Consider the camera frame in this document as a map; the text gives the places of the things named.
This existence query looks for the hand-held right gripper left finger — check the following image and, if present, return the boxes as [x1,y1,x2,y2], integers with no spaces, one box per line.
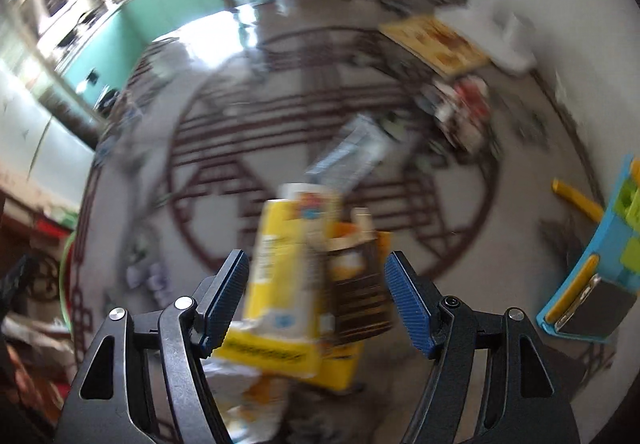
[52,249,251,444]

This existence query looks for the clear plastic bag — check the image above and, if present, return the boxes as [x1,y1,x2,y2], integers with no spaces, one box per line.
[304,114,397,195]

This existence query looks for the crumpled colourful snack wrapper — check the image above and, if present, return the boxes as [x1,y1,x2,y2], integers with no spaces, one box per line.
[430,74,496,155]

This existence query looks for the grey patterned tablecloth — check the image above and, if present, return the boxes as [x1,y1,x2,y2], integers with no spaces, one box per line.
[75,0,640,444]

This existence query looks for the blue plastic toy stand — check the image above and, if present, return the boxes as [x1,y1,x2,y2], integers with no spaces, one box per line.
[536,156,640,340]

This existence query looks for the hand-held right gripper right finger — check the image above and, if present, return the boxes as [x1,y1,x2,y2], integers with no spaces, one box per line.
[384,251,581,444]

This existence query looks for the yellow drink carton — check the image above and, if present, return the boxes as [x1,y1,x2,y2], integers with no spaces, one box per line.
[210,183,346,377]

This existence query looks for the white refrigerator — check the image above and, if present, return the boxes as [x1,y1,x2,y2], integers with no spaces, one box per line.
[0,59,96,197]

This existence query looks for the turquoise kitchen cabinets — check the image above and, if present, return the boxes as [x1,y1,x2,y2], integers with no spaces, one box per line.
[55,0,226,110]

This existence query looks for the green red plastic basin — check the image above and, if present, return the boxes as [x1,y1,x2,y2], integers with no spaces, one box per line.
[57,224,83,330]

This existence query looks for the yellow plastic stick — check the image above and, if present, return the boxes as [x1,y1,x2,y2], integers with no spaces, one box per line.
[551,179,605,224]

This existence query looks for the orange brown cardboard box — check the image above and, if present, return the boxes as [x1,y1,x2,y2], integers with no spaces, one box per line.
[320,208,396,392]

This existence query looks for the white crumpled wrapper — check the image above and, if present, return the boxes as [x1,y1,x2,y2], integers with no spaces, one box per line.
[207,359,293,442]

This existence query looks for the yellow patterned placemat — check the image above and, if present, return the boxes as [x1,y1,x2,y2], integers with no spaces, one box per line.
[379,15,492,76]

